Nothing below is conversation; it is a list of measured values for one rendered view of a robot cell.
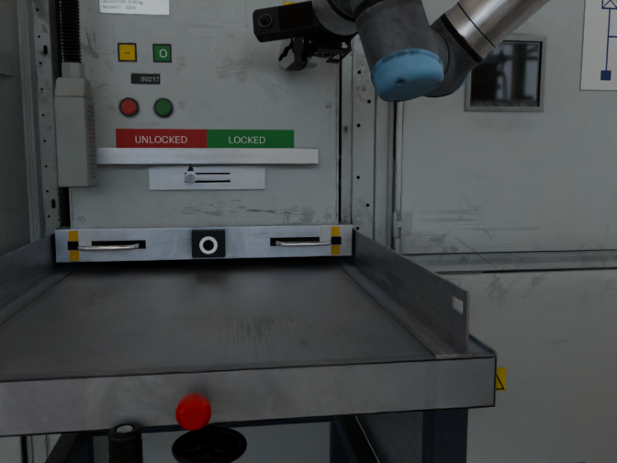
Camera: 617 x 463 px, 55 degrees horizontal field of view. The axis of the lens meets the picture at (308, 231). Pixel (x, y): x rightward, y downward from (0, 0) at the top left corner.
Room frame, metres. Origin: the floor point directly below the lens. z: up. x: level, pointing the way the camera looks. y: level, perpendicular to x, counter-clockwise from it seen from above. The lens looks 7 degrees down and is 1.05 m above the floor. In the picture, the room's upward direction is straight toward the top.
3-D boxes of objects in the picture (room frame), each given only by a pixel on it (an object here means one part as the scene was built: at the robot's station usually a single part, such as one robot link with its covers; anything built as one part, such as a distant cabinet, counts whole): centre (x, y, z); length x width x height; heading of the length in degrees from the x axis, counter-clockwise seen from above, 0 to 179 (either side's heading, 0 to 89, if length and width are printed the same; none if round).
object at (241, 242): (1.10, 0.19, 0.90); 0.54 x 0.05 x 0.06; 98
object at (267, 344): (0.88, 0.16, 0.82); 0.68 x 0.62 x 0.06; 8
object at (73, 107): (0.98, 0.38, 1.09); 0.08 x 0.05 x 0.17; 8
